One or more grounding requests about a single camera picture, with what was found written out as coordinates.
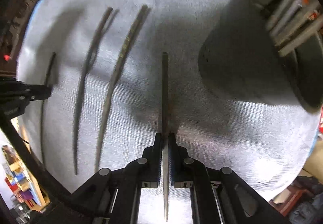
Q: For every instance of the dark carved wooden chair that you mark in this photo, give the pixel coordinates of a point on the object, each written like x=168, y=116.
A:
x=17, y=11

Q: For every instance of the dark grey utensil holder cup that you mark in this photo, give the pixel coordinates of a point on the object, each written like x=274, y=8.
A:
x=239, y=59

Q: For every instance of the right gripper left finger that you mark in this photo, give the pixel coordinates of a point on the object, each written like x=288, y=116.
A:
x=151, y=170

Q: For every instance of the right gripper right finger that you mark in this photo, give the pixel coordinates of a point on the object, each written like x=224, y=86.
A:
x=183, y=169

